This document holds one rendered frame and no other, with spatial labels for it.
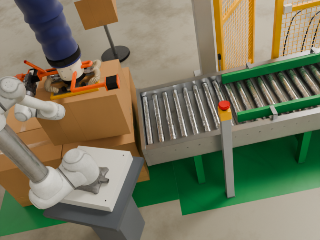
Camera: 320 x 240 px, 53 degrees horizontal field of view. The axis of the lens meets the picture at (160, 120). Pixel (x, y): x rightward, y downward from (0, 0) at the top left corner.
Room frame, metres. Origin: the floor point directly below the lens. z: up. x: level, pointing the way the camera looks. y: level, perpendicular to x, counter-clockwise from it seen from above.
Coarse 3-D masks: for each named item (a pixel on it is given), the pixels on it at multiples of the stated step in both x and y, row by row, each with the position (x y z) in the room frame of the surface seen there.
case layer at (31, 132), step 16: (128, 80) 2.43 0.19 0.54; (16, 128) 2.21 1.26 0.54; (32, 128) 2.15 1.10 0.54; (32, 144) 1.95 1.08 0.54; (48, 144) 1.90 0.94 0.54; (64, 144) 1.84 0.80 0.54; (80, 144) 1.79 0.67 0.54; (96, 144) 1.75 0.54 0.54; (112, 144) 1.70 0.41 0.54; (128, 144) 1.67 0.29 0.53; (0, 160) 1.86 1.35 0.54; (48, 160) 1.72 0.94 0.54; (144, 160) 1.75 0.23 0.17; (0, 176) 1.75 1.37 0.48; (16, 176) 1.74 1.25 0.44; (16, 192) 1.75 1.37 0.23
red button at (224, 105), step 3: (219, 102) 1.34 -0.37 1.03; (222, 102) 1.32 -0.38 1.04; (225, 102) 1.32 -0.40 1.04; (228, 102) 1.31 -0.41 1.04; (219, 105) 1.31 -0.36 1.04; (222, 105) 1.30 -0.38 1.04; (225, 105) 1.29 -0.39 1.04; (228, 105) 1.29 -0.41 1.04; (219, 108) 1.30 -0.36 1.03; (222, 108) 1.28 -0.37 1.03; (225, 108) 1.28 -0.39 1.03; (228, 108) 1.28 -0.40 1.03
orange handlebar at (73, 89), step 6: (90, 60) 1.89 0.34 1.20; (84, 66) 1.85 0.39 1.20; (48, 72) 1.88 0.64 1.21; (54, 72) 1.87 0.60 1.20; (18, 78) 1.91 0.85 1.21; (72, 78) 1.74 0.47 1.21; (72, 84) 1.68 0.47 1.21; (96, 84) 1.61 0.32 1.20; (102, 84) 1.60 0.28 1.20; (72, 90) 1.62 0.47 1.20; (78, 90) 1.61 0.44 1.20
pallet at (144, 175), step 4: (140, 172) 1.66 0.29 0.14; (144, 172) 1.66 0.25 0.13; (148, 172) 1.71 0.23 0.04; (140, 176) 1.67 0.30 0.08; (144, 176) 1.66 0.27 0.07; (148, 176) 1.66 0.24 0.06; (140, 180) 1.67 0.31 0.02; (144, 180) 1.66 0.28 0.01; (28, 196) 1.74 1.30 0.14; (20, 200) 1.75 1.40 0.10; (24, 200) 1.75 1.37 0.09; (28, 200) 1.75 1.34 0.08; (20, 204) 1.75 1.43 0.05; (24, 204) 1.75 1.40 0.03; (28, 204) 1.75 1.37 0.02; (32, 204) 1.75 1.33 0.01
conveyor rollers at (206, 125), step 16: (256, 80) 1.97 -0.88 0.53; (272, 80) 1.89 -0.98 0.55; (176, 96) 2.03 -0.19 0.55; (208, 96) 1.92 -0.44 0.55; (240, 96) 1.84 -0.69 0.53; (256, 96) 1.77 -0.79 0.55; (304, 96) 1.64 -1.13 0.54; (144, 112) 1.95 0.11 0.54; (176, 112) 1.86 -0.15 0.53; (192, 112) 1.79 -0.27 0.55; (288, 112) 1.53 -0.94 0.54; (160, 128) 1.72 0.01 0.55; (192, 128) 1.64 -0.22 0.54; (208, 128) 1.59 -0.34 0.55
